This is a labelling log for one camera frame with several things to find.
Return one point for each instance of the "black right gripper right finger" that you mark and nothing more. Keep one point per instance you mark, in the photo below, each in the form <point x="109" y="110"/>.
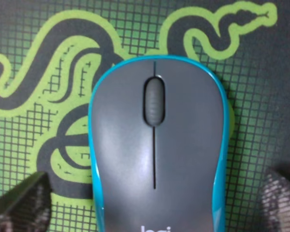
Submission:
<point x="275" y="201"/>

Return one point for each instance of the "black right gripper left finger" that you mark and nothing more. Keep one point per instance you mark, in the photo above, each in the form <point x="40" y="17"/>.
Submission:
<point x="27" y="207"/>

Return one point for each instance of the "blue grey wireless mouse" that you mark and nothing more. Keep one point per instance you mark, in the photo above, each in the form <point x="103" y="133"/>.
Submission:
<point x="158" y="129"/>

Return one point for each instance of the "black green Razer mousepad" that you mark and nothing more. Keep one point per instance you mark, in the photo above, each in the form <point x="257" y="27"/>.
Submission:
<point x="53" y="51"/>

